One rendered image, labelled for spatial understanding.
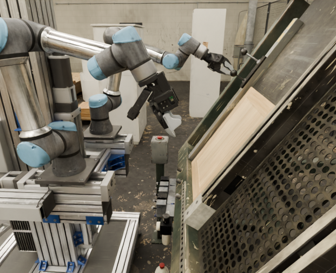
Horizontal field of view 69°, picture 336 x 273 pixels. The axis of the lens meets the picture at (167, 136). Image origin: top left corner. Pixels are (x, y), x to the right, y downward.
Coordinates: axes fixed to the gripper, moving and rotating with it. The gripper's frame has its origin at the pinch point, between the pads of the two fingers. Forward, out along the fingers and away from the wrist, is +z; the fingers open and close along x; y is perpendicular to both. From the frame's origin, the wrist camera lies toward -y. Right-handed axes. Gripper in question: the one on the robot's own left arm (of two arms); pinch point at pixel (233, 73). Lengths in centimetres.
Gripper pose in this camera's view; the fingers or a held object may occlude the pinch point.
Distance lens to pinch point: 148.2
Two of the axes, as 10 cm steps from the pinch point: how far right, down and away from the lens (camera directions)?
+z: 8.4, 5.2, 1.5
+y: -1.2, -1.0, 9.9
